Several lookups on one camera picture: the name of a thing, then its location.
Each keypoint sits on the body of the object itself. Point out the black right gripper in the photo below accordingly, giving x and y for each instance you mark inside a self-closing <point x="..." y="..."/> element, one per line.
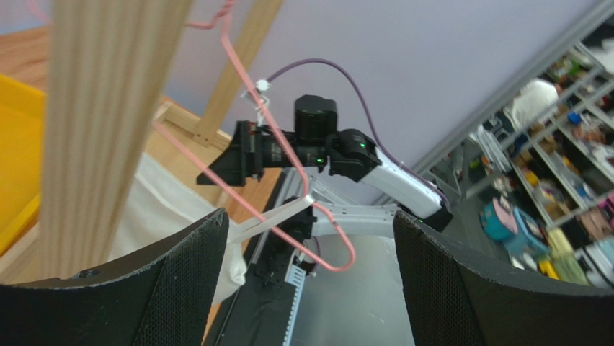
<point x="256" y="149"/>

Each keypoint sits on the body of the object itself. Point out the white tank top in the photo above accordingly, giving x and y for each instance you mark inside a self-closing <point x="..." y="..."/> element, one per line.
<point x="159" y="205"/>

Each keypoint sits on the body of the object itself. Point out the pink wire hanger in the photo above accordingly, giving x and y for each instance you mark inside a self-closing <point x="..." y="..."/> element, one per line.
<point x="260" y="222"/>

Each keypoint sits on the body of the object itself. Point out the yellow plastic tray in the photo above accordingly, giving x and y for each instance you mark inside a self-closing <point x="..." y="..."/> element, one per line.
<point x="17" y="158"/>

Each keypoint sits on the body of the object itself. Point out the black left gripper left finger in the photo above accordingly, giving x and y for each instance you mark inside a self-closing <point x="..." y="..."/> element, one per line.
<point x="158" y="295"/>

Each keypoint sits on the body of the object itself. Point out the cluttered storage shelf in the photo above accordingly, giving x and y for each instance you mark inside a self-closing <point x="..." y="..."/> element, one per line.
<point x="534" y="183"/>

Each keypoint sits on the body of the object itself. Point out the wooden clothes rack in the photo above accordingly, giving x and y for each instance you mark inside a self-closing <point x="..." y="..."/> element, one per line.
<point x="87" y="91"/>

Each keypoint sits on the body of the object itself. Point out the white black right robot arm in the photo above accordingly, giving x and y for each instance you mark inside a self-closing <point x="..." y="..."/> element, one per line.
<point x="317" y="142"/>

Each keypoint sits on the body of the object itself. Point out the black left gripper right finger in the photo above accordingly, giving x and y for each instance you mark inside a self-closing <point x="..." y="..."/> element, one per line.
<point x="455" y="295"/>

